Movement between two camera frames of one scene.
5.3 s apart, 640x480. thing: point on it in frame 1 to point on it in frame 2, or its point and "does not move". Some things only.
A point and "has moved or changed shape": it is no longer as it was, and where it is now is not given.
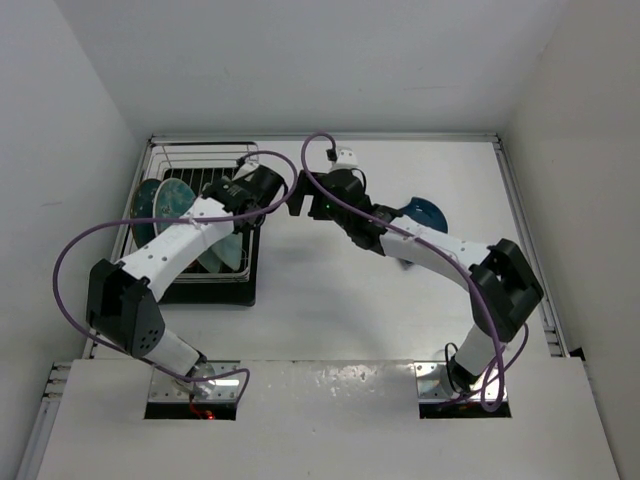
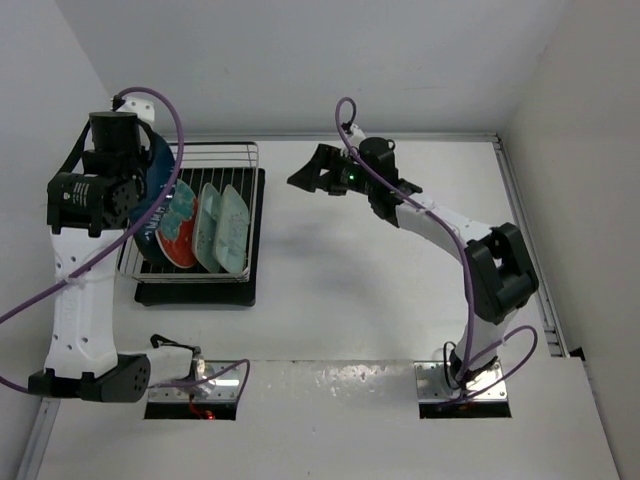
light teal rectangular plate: x=210 y=261 to x=232 y=232
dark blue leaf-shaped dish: x=426 y=212 has moved or changed shape
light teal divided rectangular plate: x=229 y=249 has moved or changed shape
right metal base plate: x=433 y=384 does not move
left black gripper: x=240 y=229 to x=141 y=158
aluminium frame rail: x=551 y=337 does not move
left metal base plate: x=165 y=387 does not move
